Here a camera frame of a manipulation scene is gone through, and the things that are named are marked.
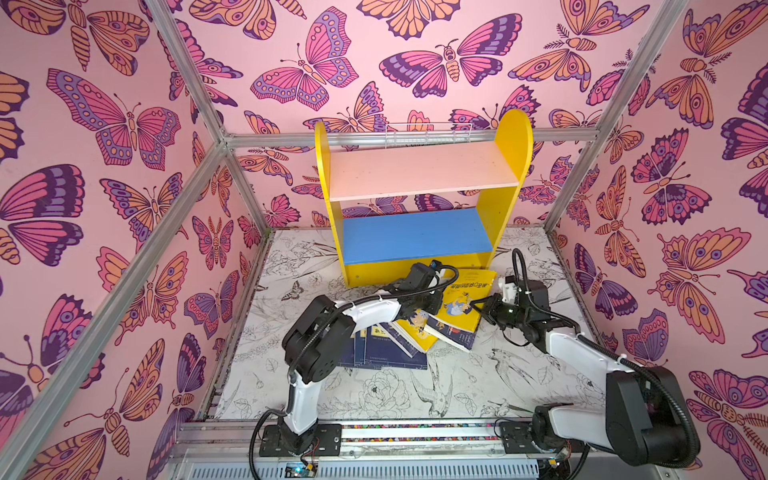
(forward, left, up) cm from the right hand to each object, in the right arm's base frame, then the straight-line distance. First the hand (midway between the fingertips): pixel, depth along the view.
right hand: (472, 300), depth 86 cm
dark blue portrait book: (-8, +6, -5) cm, 11 cm away
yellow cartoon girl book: (+6, 0, -2) cm, 7 cm away
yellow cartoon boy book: (-7, +17, -5) cm, 19 cm away
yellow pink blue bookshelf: (+16, +27, +4) cm, 32 cm away
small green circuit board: (-39, +46, -14) cm, 62 cm away
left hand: (+3, +7, -3) cm, 8 cm away
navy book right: (-12, +26, -8) cm, 29 cm away
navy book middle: (-11, +32, -7) cm, 35 cm away
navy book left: (-13, +36, -8) cm, 39 cm away
